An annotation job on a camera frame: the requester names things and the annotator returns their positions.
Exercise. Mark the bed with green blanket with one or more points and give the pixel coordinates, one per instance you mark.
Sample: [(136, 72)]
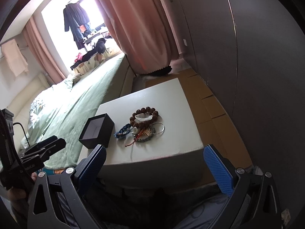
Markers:
[(63, 109)]

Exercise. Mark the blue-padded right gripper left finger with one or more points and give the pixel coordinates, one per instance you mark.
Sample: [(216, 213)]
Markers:
[(45, 210)]

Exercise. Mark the clear plastic jewelry bag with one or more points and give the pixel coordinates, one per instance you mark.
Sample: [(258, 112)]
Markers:
[(143, 118)]

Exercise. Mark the cardboard sheets on floor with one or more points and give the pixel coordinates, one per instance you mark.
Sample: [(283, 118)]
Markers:
[(214, 109)]

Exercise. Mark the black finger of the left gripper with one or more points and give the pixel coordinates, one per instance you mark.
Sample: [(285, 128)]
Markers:
[(46, 147)]

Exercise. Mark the white leather ottoman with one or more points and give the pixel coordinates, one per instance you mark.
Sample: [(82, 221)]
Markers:
[(124, 164)]

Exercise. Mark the person's left hand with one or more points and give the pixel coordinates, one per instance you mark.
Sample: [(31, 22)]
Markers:
[(19, 199)]

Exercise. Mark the pink curtain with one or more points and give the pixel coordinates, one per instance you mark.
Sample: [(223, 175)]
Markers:
[(142, 31), (40, 51)]

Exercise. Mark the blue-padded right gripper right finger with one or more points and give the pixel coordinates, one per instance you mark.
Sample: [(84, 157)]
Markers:
[(253, 199)]

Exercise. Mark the hanging dark clothes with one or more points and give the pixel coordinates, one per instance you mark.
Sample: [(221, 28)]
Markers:
[(77, 20)]

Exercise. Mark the dark clothes on windowsill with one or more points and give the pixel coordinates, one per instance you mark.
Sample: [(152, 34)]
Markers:
[(99, 48)]

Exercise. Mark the silver bangle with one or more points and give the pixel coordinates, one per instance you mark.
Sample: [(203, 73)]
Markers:
[(157, 128)]

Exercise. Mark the pink curtain right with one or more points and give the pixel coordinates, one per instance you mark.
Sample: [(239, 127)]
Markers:
[(142, 31)]

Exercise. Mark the black jewelry box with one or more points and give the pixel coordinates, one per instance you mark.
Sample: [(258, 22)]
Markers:
[(97, 131)]

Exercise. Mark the pink curtain left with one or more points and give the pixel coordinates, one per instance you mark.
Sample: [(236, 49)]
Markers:
[(40, 51)]

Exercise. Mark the beige hanging cloth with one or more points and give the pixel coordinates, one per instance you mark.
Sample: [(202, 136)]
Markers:
[(15, 60)]

